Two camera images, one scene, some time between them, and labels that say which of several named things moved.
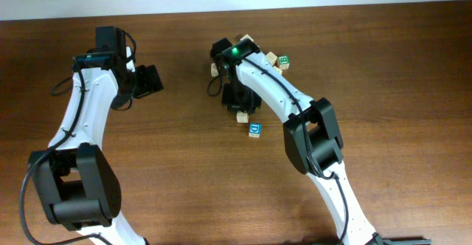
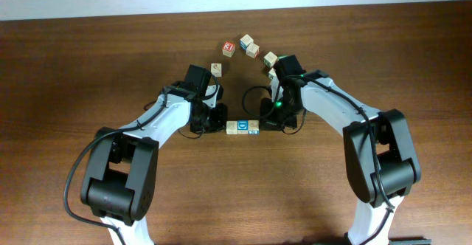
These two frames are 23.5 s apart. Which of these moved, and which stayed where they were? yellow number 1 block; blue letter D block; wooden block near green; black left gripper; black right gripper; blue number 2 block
Moved: black left gripper; yellow number 1 block; blue letter D block; black right gripper
Stayed: wooden block near green; blue number 2 block
